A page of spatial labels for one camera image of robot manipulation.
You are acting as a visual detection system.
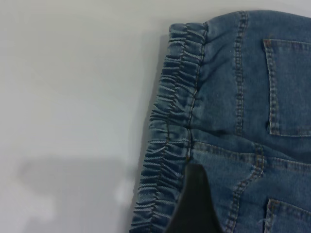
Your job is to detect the blue denim shorts with print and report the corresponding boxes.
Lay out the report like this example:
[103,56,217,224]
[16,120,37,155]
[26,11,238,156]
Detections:
[127,11,311,233]

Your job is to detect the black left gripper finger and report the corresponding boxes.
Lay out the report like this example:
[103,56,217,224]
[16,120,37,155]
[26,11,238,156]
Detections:
[165,164,222,233]

